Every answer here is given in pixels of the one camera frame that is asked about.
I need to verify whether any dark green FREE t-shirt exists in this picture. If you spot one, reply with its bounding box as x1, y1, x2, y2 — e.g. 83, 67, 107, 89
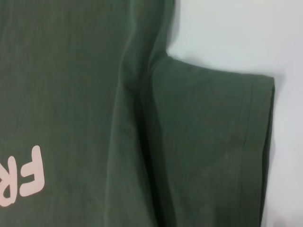
0, 0, 276, 227

